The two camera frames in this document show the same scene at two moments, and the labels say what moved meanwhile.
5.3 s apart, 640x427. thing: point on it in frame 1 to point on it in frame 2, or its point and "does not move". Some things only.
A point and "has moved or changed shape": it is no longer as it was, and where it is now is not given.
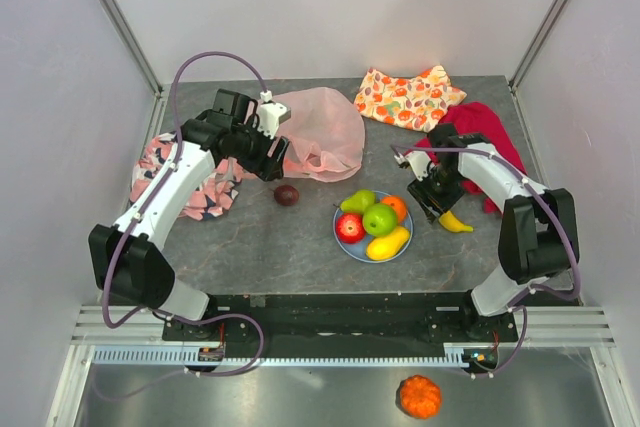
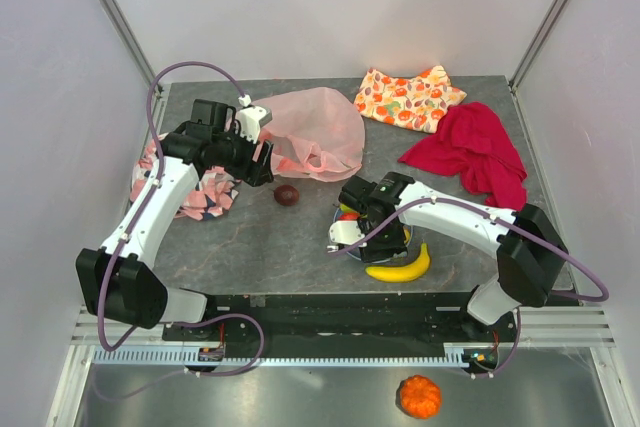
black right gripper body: (441, 186) to (389, 237)
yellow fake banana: (450, 221) has moved or changed shape
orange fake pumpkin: (418, 396) does not move
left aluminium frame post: (115, 16) does not move
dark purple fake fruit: (286, 195) does not move
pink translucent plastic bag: (326, 134) does not move
